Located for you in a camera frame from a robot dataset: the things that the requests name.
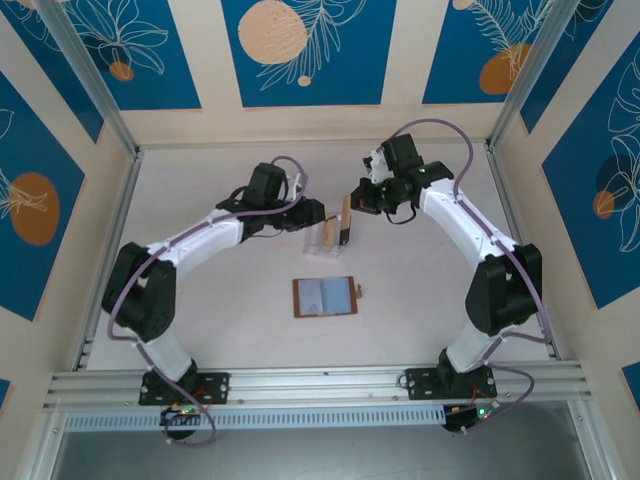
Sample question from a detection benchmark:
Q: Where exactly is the clear acrylic card stand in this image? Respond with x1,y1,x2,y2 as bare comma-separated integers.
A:
301,225,347,260

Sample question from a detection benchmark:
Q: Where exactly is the brown leather card holder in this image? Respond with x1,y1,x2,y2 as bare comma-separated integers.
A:
292,275,365,319

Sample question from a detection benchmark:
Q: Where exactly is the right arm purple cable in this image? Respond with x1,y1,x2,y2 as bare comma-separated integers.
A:
388,118,550,437

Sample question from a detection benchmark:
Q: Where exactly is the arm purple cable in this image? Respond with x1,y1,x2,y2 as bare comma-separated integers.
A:
388,118,550,437
108,155,307,447

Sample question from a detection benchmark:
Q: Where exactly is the aluminium side rail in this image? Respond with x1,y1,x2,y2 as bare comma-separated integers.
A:
485,140,560,362
72,147,145,372

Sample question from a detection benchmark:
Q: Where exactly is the blue floral wall panel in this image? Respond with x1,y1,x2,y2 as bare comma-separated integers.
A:
421,0,554,106
221,0,400,109
64,0,202,112
519,0,617,135
0,69,87,323
0,0,105,145
542,47,640,311

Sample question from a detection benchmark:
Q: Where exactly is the aluminium front rail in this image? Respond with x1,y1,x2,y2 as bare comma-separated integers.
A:
42,360,597,412

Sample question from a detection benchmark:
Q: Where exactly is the aluminium upright post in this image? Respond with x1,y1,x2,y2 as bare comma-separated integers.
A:
35,0,141,159
488,0,575,152

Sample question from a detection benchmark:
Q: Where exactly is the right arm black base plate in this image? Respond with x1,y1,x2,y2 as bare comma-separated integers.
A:
404,367,499,401

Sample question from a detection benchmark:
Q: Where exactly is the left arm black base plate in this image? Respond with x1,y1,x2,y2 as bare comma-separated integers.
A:
138,372,231,407

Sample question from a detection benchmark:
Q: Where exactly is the grey slotted cable duct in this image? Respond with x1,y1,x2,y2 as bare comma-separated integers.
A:
63,405,447,432

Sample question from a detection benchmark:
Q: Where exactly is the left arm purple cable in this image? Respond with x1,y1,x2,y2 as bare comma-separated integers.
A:
108,155,307,447

